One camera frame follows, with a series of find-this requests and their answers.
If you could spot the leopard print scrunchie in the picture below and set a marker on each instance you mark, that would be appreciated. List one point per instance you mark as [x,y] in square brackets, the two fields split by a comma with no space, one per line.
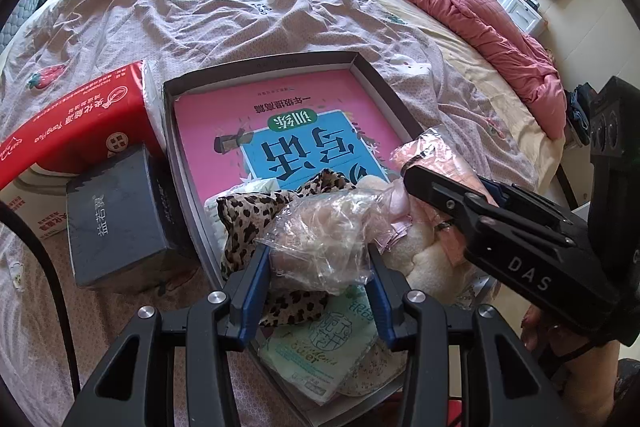
[250,217]

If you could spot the dark blue cloth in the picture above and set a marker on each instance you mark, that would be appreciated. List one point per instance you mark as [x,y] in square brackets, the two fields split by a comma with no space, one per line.
[580,112]

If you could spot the grey shallow cardboard box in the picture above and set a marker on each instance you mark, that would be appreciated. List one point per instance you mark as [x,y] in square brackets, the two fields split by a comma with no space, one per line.
[260,74]

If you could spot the beige sponge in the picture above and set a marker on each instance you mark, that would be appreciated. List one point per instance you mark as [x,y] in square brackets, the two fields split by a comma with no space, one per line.
[325,237]

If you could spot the person's right hand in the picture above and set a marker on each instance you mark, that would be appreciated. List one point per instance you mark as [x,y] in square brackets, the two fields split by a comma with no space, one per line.
[585,382]

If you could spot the plush rabbit with pink ribbon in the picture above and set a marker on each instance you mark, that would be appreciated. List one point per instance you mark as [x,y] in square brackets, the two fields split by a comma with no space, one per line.
[425,262]

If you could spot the white cabinet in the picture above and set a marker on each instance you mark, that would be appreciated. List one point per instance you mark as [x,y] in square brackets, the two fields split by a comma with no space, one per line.
[520,12]

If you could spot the pink book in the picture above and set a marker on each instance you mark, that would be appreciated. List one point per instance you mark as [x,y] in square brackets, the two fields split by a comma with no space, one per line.
[210,122]

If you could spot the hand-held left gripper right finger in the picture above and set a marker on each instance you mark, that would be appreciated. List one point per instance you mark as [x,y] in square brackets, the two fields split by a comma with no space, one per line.
[382,302]

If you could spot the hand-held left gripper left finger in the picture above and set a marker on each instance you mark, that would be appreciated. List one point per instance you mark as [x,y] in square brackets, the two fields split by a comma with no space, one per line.
[250,297]

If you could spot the red tissue box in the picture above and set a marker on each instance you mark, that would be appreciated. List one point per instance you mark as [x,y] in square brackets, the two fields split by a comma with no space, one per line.
[75,117]

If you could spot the mauve floral bed sheet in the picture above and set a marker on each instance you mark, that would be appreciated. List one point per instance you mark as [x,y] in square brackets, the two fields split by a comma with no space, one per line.
[200,7]

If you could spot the pink quilt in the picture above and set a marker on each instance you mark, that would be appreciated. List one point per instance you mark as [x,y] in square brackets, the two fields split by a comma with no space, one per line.
[475,17]

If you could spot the dark blue box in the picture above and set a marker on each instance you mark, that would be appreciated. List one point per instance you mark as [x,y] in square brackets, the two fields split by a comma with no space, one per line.
[115,207]

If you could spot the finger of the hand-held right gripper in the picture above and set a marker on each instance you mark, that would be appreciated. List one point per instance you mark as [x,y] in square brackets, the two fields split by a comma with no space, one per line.
[495,193]
[435,189]

